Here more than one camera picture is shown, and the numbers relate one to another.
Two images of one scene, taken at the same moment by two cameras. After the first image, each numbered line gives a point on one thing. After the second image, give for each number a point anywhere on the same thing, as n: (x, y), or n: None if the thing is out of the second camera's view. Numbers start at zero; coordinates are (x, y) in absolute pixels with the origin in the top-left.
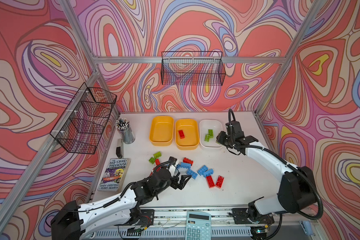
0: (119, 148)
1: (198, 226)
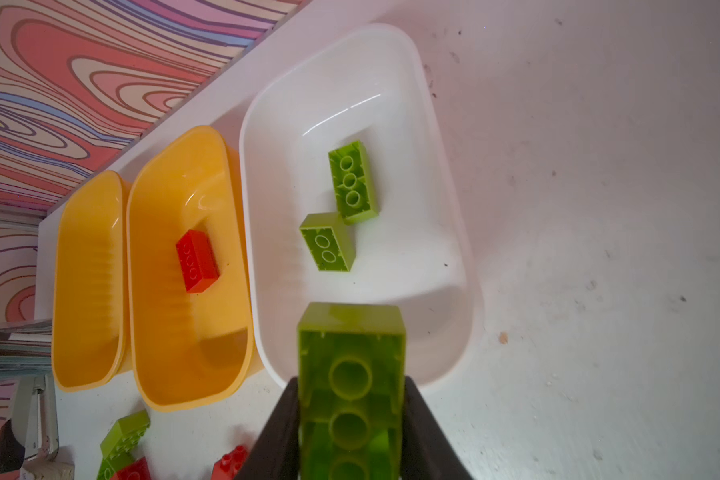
0: (32, 430)
1: None
